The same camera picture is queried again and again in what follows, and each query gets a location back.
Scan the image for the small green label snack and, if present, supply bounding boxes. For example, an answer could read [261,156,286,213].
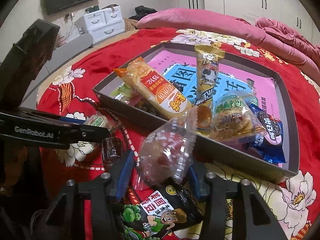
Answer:
[84,114,108,129]

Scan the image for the small dark candy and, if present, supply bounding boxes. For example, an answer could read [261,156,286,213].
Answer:
[101,137,124,171]

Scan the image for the black green pea packet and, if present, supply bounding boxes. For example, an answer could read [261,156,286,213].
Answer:
[116,180,203,239]

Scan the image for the clear red candy packet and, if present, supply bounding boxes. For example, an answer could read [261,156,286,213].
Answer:
[134,107,197,191]

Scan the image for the clear meat floss packet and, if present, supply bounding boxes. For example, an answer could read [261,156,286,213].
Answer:
[210,90,266,145]

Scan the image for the blue oreo cookie packet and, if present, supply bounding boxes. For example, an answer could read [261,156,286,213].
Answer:
[239,95,286,164]

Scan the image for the orange cracker packet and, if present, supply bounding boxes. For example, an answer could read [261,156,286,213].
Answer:
[114,57,193,120]

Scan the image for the yellow cartoon snack packet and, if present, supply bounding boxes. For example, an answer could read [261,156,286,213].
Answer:
[194,44,225,130]

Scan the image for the green milk snack packet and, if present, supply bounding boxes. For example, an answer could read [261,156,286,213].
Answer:
[110,83,137,103]

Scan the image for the tan bed sheet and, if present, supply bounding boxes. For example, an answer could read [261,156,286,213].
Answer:
[21,29,138,109]

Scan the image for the red floral blanket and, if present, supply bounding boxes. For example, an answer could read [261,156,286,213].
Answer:
[37,28,319,239]

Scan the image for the dark shallow box tray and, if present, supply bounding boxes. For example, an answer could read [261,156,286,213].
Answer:
[94,43,300,183]

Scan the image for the white drawer cabinet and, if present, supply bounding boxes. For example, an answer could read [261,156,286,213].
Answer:
[75,5,125,44]

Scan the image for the pink and blue book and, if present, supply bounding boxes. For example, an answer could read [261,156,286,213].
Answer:
[146,50,280,119]

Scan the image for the black clothes pile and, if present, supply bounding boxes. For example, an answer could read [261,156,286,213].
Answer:
[129,5,157,21]

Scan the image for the pink quilt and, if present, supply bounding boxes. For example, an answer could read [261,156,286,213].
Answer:
[137,8,319,83]

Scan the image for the white wardrobe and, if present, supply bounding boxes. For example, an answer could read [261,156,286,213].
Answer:
[174,0,319,44]

